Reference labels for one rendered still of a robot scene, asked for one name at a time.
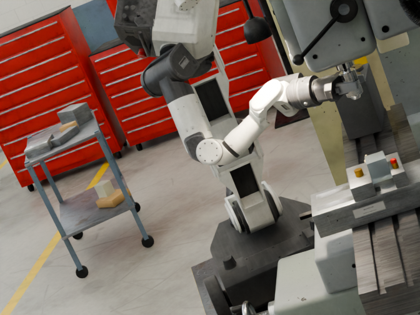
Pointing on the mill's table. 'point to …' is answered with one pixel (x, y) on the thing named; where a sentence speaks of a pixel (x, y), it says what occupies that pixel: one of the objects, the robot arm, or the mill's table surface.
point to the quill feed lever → (343, 11)
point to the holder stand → (362, 107)
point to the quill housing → (323, 61)
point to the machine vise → (379, 209)
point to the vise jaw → (360, 183)
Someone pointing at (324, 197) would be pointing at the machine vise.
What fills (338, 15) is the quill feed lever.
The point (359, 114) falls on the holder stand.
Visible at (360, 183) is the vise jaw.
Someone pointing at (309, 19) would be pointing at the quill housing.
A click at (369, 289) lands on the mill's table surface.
